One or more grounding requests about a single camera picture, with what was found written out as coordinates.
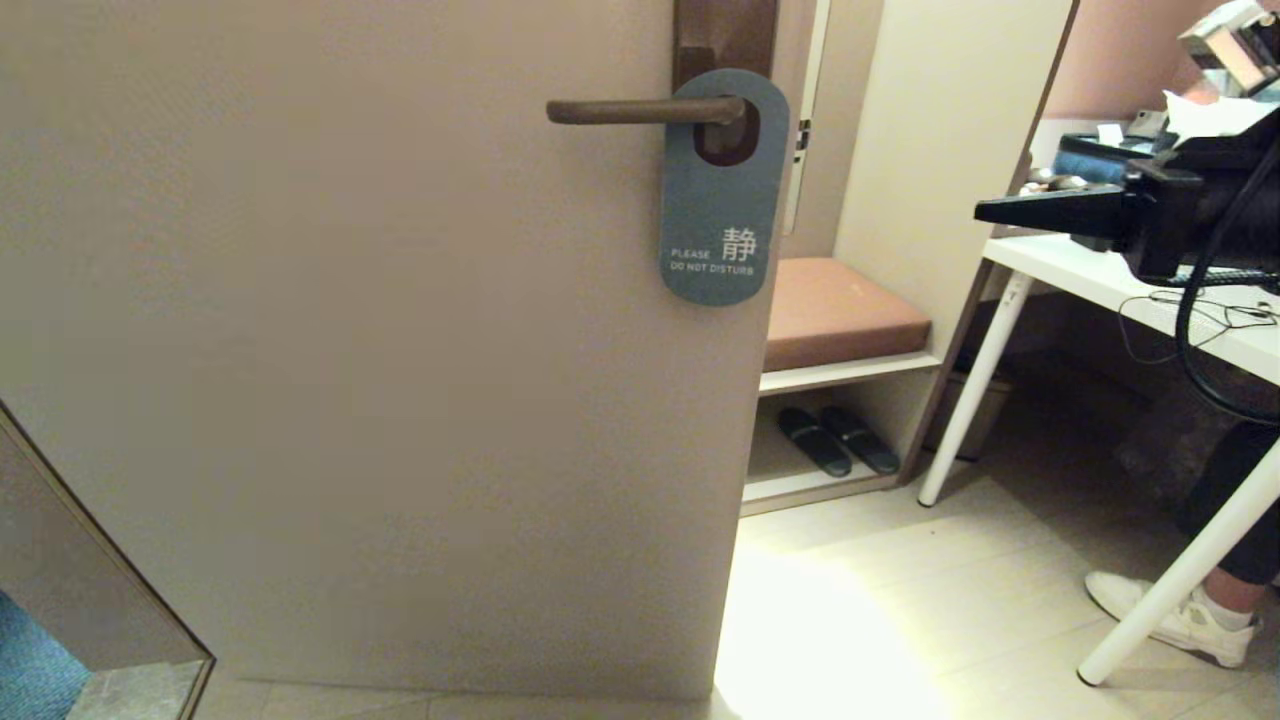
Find brown bench cushion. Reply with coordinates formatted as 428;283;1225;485
764;259;933;374

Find white table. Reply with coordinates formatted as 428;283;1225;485
917;232;1280;688

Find black right camera cable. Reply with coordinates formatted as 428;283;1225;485
1175;125;1280;426

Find do not disturb door hanger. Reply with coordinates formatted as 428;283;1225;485
658;68;791;308

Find brown metal door handle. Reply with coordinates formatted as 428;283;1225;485
546;97;746;127

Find white sneaker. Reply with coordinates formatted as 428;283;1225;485
1084;570;1263;670

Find black slipper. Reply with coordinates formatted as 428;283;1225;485
777;408;853;480
818;406;901;477

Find white plastic bag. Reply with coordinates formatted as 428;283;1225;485
1162;88;1271;143

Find grey brown bag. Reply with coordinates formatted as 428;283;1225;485
1115;375;1251;506

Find beige waste bin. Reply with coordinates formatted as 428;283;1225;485
925;360;1011;463

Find thin black table cable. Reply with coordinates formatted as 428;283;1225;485
1115;286;1279;367

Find blue tray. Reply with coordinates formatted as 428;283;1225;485
1052;133;1181;187

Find beige door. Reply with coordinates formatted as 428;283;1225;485
0;0;813;703

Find metal trimmed wall panel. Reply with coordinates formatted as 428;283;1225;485
0;400;216;720

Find seated person dark clothes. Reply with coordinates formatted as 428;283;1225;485
1175;420;1280;611

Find dark brown lock plate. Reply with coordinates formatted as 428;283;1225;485
672;0;779;167

